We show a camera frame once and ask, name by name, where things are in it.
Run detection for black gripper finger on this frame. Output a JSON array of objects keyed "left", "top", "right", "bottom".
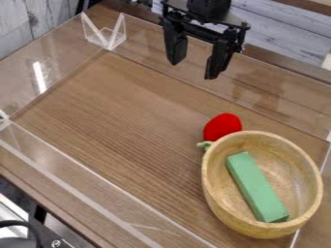
[
  {"left": 163, "top": 18, "right": 187, "bottom": 65},
  {"left": 204, "top": 39, "right": 234, "bottom": 79}
]

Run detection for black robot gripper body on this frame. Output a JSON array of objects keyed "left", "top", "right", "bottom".
[{"left": 160, "top": 0, "right": 251, "bottom": 52}]

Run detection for red plush strawberry toy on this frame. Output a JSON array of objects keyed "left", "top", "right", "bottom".
[{"left": 196, "top": 112, "right": 243, "bottom": 150}]

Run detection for clear acrylic tray walls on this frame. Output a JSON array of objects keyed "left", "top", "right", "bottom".
[{"left": 0, "top": 6, "right": 331, "bottom": 248}]

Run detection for wooden bowl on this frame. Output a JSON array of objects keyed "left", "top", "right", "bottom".
[{"left": 199, "top": 131, "right": 323, "bottom": 239}]

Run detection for green rectangular block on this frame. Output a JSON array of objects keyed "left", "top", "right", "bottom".
[{"left": 227, "top": 152, "right": 290, "bottom": 223}]

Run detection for clear acrylic corner bracket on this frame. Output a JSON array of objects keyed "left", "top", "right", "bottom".
[{"left": 80, "top": 13, "right": 127, "bottom": 51}]

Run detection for black table leg bracket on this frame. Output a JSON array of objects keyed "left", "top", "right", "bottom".
[{"left": 28, "top": 202, "right": 80, "bottom": 248}]

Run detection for black cable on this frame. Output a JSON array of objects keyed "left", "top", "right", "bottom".
[{"left": 0, "top": 220, "right": 43, "bottom": 248}]

